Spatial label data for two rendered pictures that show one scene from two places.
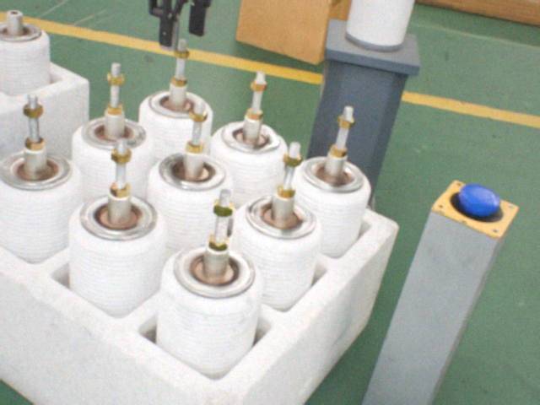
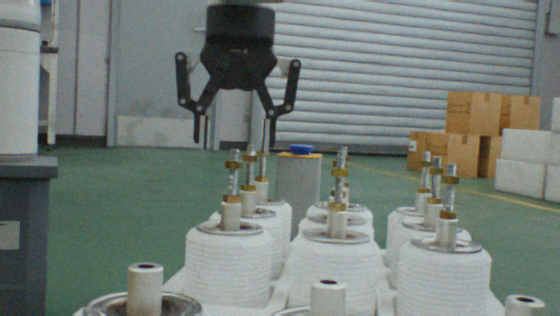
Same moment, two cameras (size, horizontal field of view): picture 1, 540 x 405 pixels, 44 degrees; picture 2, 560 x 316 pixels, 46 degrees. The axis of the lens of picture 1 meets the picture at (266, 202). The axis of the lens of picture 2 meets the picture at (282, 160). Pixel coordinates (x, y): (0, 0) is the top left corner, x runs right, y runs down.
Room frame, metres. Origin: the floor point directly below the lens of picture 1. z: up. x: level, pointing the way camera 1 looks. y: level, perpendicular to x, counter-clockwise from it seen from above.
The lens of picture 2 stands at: (1.00, 0.83, 0.39)
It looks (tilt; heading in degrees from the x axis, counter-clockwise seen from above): 4 degrees down; 249
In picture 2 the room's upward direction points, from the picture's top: 3 degrees clockwise
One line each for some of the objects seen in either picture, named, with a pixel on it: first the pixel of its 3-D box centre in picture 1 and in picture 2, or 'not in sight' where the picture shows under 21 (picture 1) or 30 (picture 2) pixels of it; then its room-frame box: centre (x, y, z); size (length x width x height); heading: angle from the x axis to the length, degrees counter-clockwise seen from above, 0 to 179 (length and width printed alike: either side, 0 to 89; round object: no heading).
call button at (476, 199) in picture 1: (477, 202); (300, 151); (0.57, -0.21, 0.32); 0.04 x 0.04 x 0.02
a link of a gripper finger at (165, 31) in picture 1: (163, 26); (278, 125); (0.75, 0.16, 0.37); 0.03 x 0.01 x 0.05; 161
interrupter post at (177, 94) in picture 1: (177, 95); (230, 217); (0.79, 0.14, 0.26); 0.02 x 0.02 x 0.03
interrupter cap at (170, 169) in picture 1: (192, 172); (336, 220); (0.64, 0.09, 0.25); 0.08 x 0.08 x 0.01
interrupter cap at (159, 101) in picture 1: (176, 105); (230, 229); (0.79, 0.14, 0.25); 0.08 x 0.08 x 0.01
